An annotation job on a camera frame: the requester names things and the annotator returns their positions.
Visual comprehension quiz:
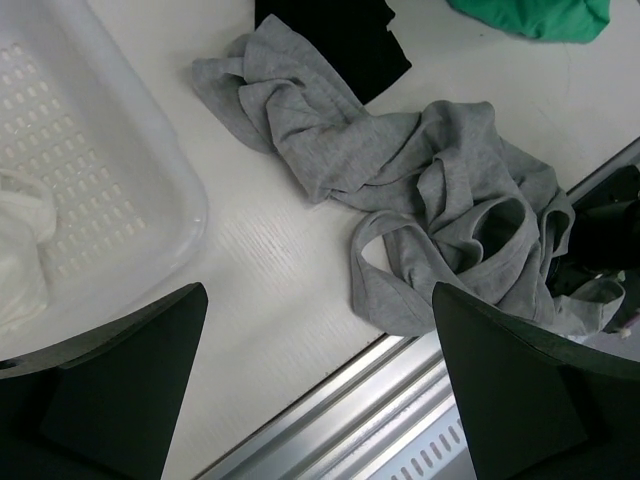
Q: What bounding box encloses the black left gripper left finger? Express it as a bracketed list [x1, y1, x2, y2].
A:
[1, 283, 208, 479]

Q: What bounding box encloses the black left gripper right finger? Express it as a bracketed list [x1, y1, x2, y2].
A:
[433, 283, 639, 479]

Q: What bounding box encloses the white tank top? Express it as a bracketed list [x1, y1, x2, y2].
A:
[1, 168, 57, 334]

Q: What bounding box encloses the grey tank top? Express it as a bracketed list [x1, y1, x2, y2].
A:
[192, 16, 625, 338]

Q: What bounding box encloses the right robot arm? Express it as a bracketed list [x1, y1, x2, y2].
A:
[547, 165, 639, 334]

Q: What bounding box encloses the green tank top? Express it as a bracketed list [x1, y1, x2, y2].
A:
[448, 0, 610, 44]

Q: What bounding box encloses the black tank top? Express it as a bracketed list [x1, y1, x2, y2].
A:
[254, 0, 412, 104]

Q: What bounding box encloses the white plastic basket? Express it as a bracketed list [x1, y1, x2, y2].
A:
[0, 0, 210, 321]

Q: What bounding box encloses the white slotted cable duct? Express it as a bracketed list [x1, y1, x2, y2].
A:
[356, 396, 467, 479]

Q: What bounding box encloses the aluminium front rail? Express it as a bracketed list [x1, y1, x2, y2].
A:
[194, 134, 640, 480]

